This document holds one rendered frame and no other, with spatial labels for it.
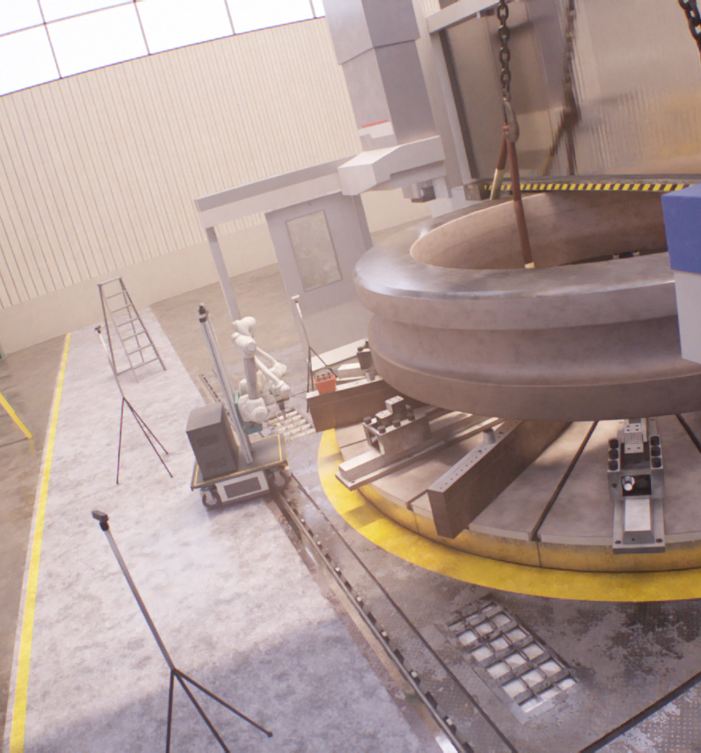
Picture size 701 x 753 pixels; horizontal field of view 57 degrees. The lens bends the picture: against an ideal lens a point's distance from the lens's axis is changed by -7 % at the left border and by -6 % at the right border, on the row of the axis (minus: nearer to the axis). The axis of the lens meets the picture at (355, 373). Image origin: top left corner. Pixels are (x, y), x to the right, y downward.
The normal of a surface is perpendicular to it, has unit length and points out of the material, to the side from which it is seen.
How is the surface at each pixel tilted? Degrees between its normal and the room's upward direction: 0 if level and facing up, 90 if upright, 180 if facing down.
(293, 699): 0
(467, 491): 90
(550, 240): 90
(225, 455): 90
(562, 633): 0
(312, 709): 0
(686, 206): 90
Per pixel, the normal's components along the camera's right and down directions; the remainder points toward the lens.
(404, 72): 0.36, 0.22
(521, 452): 0.71, 0.06
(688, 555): -0.25, 0.38
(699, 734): -0.24, -0.91
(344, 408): 0.04, 0.33
